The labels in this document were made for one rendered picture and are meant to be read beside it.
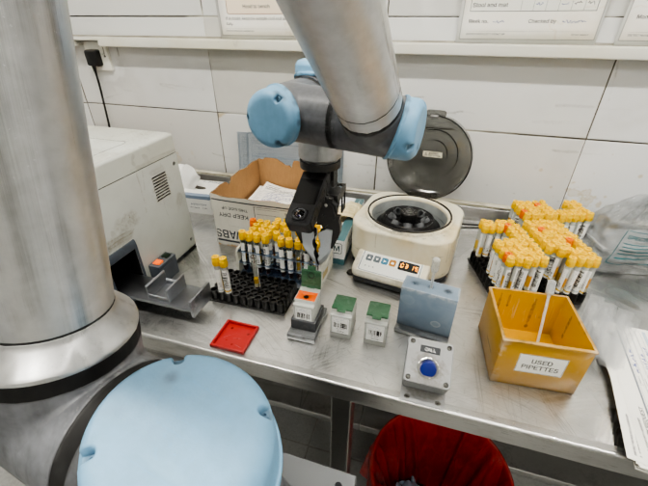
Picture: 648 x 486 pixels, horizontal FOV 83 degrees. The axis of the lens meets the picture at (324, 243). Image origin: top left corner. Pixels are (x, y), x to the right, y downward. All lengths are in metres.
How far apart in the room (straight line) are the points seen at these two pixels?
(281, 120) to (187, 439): 0.35
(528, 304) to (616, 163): 0.54
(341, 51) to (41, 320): 0.28
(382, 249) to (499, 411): 0.39
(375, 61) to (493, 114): 0.78
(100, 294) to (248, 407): 0.13
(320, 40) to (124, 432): 0.29
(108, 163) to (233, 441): 0.62
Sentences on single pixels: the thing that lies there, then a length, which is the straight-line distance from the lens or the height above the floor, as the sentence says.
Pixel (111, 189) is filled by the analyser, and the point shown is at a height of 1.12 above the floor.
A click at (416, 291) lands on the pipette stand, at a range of 0.69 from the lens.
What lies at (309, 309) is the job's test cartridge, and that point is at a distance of 0.68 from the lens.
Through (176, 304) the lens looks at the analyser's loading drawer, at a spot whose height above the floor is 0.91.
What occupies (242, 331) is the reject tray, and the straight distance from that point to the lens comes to 0.75.
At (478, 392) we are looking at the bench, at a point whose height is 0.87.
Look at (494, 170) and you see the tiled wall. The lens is 1.14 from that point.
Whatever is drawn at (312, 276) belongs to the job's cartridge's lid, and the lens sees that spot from 0.70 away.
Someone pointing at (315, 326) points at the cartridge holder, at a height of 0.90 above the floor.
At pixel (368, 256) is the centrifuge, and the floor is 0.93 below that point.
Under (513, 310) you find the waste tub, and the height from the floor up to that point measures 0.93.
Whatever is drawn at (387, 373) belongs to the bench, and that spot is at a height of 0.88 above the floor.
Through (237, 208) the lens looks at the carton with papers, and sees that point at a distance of 0.93.
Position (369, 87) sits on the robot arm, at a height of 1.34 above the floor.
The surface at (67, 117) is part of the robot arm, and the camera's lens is 0.27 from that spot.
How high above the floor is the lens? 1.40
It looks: 32 degrees down
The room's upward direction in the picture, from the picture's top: straight up
